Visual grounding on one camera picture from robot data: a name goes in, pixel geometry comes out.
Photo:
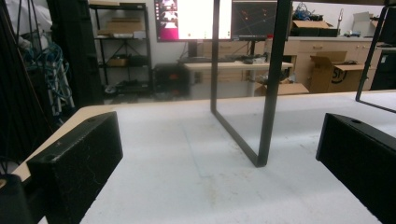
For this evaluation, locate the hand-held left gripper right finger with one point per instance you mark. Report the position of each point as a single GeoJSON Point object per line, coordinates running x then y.
{"type": "Point", "coordinates": [361, 155]}

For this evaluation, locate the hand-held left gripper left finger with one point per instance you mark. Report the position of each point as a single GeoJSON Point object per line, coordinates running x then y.
{"type": "Point", "coordinates": [74, 165]}

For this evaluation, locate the open cardboard box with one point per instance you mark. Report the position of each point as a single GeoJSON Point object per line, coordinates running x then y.
{"type": "Point", "coordinates": [334, 73]}

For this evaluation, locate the flat cardboard box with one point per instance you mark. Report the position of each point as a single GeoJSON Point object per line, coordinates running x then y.
{"type": "Point", "coordinates": [288, 88]}

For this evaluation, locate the wooden cabinet counter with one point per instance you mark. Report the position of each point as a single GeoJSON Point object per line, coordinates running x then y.
{"type": "Point", "coordinates": [327, 46]}

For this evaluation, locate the black metal shelf rack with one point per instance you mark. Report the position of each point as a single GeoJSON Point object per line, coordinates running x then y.
{"type": "Point", "coordinates": [124, 46]}

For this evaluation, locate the black computer case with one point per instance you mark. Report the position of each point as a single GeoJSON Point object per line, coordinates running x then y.
{"type": "Point", "coordinates": [170, 77]}

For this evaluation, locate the cardboard box with black bins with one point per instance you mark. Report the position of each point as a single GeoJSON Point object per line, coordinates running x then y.
{"type": "Point", "coordinates": [314, 28]}

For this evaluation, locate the light wooden desk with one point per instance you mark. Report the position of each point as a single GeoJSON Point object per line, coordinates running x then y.
{"type": "Point", "coordinates": [236, 66]}

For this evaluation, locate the dark computer monitor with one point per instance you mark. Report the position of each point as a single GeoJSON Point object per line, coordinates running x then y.
{"type": "Point", "coordinates": [253, 18]}

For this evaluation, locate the bright computer monitor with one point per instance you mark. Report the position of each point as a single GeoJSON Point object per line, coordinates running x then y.
{"type": "Point", "coordinates": [191, 18]}

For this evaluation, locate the black metal frame stand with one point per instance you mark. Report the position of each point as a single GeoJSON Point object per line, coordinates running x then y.
{"type": "Point", "coordinates": [270, 77]}
{"type": "Point", "coordinates": [372, 56]}

